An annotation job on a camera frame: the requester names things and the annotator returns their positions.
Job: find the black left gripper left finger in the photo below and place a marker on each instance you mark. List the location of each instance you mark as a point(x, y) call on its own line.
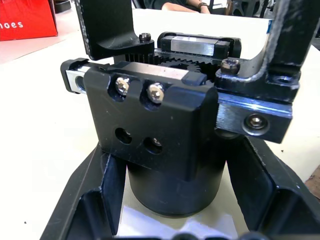
point(95, 190)

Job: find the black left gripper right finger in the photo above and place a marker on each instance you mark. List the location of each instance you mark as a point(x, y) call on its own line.
point(275, 200)

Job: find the black gripper body workpiece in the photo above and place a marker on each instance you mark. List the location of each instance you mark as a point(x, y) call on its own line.
point(160, 120)

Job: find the black L-shaped finger piece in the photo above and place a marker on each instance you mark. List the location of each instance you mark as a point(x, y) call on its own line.
point(290, 45)
point(110, 27)

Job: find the person hand with watch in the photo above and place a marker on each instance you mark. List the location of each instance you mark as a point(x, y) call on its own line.
point(205, 7)

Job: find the red shoe box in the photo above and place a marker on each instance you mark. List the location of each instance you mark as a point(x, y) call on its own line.
point(25, 15)

